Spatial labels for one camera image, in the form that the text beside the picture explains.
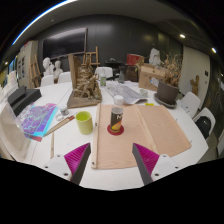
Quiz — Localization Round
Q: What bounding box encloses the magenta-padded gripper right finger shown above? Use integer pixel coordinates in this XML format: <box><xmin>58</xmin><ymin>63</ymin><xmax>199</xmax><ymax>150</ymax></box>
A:
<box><xmin>131</xmin><ymin>142</ymin><xmax>181</xmax><ymax>186</ymax></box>

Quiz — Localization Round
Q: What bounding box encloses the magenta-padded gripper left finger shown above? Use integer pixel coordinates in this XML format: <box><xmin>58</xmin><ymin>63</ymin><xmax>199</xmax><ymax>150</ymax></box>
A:
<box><xmin>43</xmin><ymin>142</ymin><xmax>92</xmax><ymax>185</ymax></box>

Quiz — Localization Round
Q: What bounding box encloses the white-capped dark-label drink bottle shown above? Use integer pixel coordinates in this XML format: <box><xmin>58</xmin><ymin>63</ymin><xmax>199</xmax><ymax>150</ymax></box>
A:
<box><xmin>109</xmin><ymin>94</ymin><xmax>125</xmax><ymax>134</ymax></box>

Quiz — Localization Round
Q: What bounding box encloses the thin wooden stick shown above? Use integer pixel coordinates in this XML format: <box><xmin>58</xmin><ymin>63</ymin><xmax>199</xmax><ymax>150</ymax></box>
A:
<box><xmin>49</xmin><ymin>131</ymin><xmax>55</xmax><ymax>159</ymax></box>

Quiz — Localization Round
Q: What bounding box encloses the light wooden drawing board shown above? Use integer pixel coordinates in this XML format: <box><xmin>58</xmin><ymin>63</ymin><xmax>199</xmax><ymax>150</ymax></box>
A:
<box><xmin>90</xmin><ymin>103</ymin><xmax>193</xmax><ymax>170</ymax></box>

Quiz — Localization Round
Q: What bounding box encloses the yellow-green mug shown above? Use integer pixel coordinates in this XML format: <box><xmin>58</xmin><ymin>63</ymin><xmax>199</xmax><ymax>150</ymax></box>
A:
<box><xmin>75</xmin><ymin>110</ymin><xmax>94</xmax><ymax>136</ymax></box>

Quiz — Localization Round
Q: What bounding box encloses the flat round red coaster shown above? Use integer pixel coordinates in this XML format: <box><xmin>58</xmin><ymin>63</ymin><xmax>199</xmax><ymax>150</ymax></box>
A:
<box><xmin>106</xmin><ymin>123</ymin><xmax>125</xmax><ymax>136</ymax></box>

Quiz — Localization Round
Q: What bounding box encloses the iridescent purple-blue sheet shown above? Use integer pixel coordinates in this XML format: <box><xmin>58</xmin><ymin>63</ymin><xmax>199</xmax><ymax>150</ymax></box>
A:
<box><xmin>20</xmin><ymin>102</ymin><xmax>58</xmax><ymax>141</ymax></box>

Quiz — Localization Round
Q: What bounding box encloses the black backpack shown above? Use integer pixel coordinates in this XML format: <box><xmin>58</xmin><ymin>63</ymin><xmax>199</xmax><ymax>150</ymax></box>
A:
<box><xmin>195</xmin><ymin>115</ymin><xmax>212</xmax><ymax>138</ymax></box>

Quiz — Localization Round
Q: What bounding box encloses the translucent plastic bag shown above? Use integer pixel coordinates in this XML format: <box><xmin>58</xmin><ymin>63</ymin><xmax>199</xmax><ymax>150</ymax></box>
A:
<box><xmin>0</xmin><ymin>101</ymin><xmax>31</xmax><ymax>161</ymax></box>

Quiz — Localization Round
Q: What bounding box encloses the grey newspaper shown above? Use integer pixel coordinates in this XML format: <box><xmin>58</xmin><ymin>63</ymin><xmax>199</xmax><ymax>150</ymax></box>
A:
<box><xmin>104</xmin><ymin>82</ymin><xmax>149</xmax><ymax>105</ymax></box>

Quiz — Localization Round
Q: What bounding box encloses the white chair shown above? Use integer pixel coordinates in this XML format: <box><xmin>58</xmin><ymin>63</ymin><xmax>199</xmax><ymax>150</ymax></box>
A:
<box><xmin>57</xmin><ymin>71</ymin><xmax>72</xmax><ymax>84</ymax></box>
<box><xmin>179</xmin><ymin>91</ymin><xmax>202</xmax><ymax>118</ymax></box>
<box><xmin>193</xmin><ymin>107</ymin><xmax>217</xmax><ymax>140</ymax></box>
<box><xmin>39</xmin><ymin>74</ymin><xmax>55</xmax><ymax>88</ymax></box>
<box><xmin>94</xmin><ymin>66</ymin><xmax>114</xmax><ymax>80</ymax></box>

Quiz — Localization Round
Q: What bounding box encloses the black foam block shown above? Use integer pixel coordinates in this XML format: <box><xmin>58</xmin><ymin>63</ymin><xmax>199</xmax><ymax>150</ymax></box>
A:
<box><xmin>11</xmin><ymin>88</ymin><xmax>43</xmax><ymax>117</ymax></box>
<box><xmin>6</xmin><ymin>85</ymin><xmax>28</xmax><ymax>107</ymax></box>

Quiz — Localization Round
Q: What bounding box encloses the brown cardboard box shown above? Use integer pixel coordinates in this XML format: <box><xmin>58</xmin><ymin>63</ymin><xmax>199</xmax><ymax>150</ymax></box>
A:
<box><xmin>137</xmin><ymin>63</ymin><xmax>168</xmax><ymax>93</ymax></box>

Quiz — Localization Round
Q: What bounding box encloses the white bottle with green label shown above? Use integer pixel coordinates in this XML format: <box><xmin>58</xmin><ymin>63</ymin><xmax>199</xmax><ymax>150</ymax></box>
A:
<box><xmin>100</xmin><ymin>68</ymin><xmax>108</xmax><ymax>88</ymax></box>

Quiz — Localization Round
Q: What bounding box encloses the small grey figurine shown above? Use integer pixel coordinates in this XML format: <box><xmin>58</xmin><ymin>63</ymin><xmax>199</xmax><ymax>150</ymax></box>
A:
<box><xmin>118</xmin><ymin>69</ymin><xmax>126</xmax><ymax>84</ymax></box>

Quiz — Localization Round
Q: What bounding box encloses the small wooden figure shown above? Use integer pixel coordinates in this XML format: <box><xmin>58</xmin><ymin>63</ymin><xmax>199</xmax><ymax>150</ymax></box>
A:
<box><xmin>189</xmin><ymin>74</ymin><xmax>200</xmax><ymax>96</ymax></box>

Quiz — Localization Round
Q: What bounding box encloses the upright wooden plank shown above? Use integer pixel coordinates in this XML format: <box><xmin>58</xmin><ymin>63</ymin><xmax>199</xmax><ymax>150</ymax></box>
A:
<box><xmin>67</xmin><ymin>53</ymin><xmax>83</xmax><ymax>89</ymax></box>

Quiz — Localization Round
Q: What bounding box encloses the white plaster bust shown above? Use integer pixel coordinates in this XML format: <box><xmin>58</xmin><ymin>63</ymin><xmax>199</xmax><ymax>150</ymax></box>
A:
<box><xmin>42</xmin><ymin>56</ymin><xmax>55</xmax><ymax>77</ymax></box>
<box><xmin>53</xmin><ymin>60</ymin><xmax>64</xmax><ymax>80</ymax></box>

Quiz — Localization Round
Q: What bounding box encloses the wooden easel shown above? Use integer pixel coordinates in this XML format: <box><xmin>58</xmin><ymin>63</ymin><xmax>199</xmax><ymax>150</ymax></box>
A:
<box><xmin>29</xmin><ymin>54</ymin><xmax>43</xmax><ymax>88</ymax></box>
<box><xmin>82</xmin><ymin>45</ymin><xmax>101</xmax><ymax>67</ymax></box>

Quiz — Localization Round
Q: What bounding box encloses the red box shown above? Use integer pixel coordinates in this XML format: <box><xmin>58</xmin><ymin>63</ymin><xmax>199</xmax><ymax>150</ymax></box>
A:
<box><xmin>125</xmin><ymin>53</ymin><xmax>145</xmax><ymax>67</ymax></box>

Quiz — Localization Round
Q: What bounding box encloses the white plaster statue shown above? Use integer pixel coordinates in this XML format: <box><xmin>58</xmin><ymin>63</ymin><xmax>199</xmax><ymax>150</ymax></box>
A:
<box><xmin>148</xmin><ymin>47</ymin><xmax>162</xmax><ymax>66</ymax></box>

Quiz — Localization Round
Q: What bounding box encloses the black wall screen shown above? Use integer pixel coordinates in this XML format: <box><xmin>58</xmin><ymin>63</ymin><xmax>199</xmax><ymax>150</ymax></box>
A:
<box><xmin>42</xmin><ymin>27</ymin><xmax>88</xmax><ymax>60</ymax></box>

